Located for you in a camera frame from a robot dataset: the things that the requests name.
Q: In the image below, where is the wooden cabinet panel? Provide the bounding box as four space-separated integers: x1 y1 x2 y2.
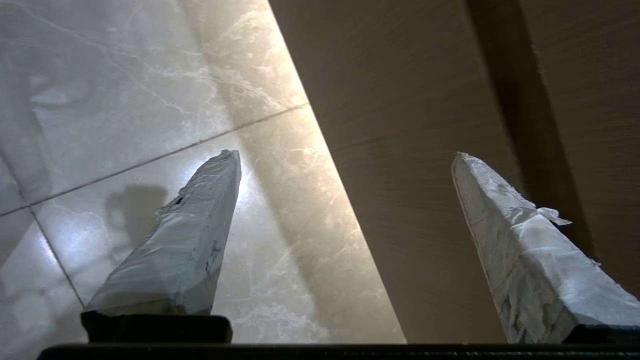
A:
268 0 640 345

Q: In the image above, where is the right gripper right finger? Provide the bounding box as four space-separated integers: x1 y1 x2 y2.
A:
451 152 640 345

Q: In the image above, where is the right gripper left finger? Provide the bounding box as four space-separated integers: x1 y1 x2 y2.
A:
80 149 243 345

